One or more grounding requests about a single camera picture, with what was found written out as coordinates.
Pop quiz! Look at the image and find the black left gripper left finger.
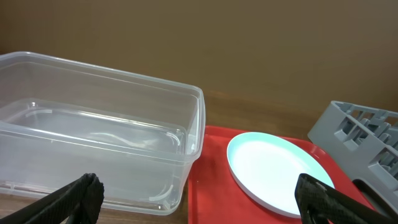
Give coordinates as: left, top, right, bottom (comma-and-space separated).
1, 173, 104, 224

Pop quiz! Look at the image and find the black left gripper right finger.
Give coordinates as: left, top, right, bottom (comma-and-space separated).
295, 174, 397, 224

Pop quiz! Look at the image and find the light blue plate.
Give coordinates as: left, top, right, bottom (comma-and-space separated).
227, 132, 334, 218

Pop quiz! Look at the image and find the grey dishwasher rack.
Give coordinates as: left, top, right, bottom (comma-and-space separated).
308, 101, 397, 218

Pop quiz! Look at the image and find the clear plastic storage bin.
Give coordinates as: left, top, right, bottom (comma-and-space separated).
1, 52, 206, 215

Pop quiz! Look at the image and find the red plastic tray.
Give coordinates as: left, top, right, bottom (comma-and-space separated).
187, 125, 374, 224

